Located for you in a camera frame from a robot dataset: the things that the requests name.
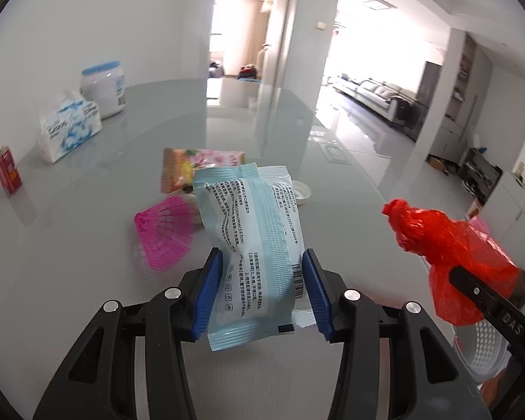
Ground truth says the light blue snack wrapper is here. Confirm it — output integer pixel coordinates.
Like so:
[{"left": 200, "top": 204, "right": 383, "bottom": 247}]
[{"left": 193, "top": 163, "right": 316, "bottom": 351}]

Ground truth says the pink plastic stool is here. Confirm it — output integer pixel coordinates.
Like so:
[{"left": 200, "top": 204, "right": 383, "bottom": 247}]
[{"left": 468, "top": 215, "right": 490, "bottom": 235}]

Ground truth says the grey perforated laundry basket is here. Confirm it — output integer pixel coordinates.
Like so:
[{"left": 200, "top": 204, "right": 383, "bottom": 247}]
[{"left": 453, "top": 321, "right": 510, "bottom": 385}]

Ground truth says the white cabinet counter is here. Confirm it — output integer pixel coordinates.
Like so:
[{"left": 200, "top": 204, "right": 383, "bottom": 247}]
[{"left": 480, "top": 171, "right": 525, "bottom": 269}]

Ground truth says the white blue tissue pack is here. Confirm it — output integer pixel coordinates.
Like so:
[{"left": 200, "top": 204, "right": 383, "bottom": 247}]
[{"left": 37, "top": 90, "right": 102, "bottom": 164}]

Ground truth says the pink snack bag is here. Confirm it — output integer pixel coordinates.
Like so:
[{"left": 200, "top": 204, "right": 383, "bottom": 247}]
[{"left": 161, "top": 148, "right": 246, "bottom": 194}]

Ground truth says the shoe rack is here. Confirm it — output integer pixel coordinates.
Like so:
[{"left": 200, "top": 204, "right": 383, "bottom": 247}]
[{"left": 457, "top": 148, "right": 503, "bottom": 206}]

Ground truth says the grey sofa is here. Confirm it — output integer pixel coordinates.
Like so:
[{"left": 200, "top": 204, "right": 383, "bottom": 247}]
[{"left": 333, "top": 74, "right": 415, "bottom": 123}]

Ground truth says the red plastic bag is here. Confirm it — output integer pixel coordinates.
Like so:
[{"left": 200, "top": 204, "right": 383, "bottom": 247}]
[{"left": 382, "top": 199, "right": 520, "bottom": 326}]

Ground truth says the red soda can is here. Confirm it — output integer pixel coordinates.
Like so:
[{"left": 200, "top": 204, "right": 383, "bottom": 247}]
[{"left": 0, "top": 145, "right": 22, "bottom": 196}]

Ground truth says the clear plastic cup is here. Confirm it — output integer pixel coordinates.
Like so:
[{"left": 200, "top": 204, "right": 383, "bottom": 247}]
[{"left": 292, "top": 180, "right": 312, "bottom": 207}]

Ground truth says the white jar blue lid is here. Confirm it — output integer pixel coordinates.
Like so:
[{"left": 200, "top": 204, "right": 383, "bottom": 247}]
[{"left": 80, "top": 61, "right": 126, "bottom": 119}]

